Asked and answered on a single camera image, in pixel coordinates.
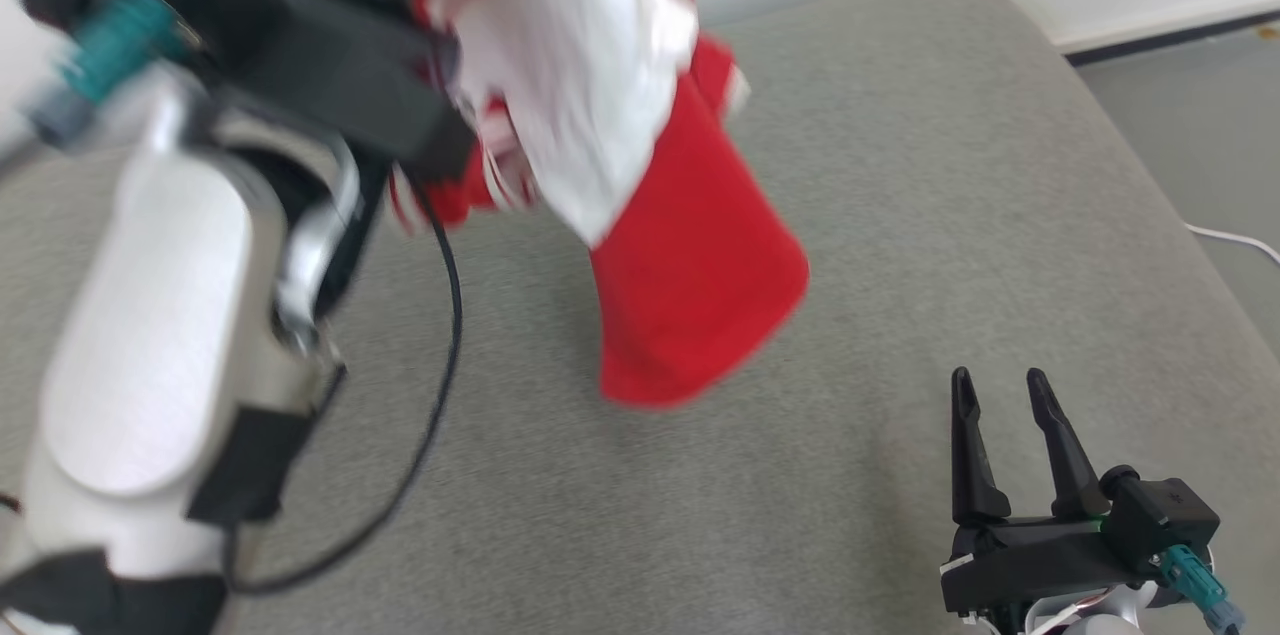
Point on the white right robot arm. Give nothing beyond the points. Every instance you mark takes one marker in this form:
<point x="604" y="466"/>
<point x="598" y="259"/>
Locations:
<point x="1100" y="620"/>

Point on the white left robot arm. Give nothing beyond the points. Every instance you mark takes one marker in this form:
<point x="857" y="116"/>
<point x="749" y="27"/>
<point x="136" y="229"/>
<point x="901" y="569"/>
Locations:
<point x="150" y="315"/>

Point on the red white lettered shorts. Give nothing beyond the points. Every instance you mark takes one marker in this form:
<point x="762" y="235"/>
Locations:
<point x="690" y="295"/>

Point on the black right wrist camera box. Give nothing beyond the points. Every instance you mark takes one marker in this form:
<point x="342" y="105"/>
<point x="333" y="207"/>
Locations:
<point x="1160" y="515"/>

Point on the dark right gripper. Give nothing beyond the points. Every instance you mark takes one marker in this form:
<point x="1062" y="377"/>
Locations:
<point x="1030" y="560"/>

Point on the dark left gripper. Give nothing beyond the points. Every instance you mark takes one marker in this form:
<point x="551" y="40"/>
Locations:
<point x="360" y="85"/>

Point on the dark skirting strip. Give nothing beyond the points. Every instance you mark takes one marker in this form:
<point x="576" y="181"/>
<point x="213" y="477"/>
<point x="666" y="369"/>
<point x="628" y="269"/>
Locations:
<point x="1170" y="37"/>

